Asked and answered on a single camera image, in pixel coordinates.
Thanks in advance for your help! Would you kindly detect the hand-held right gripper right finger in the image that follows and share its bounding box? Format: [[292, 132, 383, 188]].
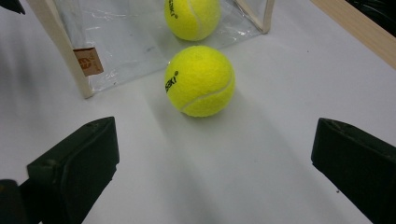
[[310, 117, 396, 224]]

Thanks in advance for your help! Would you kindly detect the clear bag with beige trim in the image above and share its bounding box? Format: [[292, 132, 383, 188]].
[[26, 0, 276, 100]]

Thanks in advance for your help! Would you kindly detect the white table cover sheet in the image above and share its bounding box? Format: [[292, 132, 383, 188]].
[[0, 0, 396, 224]]

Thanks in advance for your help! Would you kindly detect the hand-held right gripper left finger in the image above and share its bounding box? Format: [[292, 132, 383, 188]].
[[26, 116, 120, 224]]

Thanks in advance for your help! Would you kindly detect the yellow tennis ball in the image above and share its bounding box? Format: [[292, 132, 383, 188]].
[[163, 0, 222, 42], [163, 45, 236, 119]]

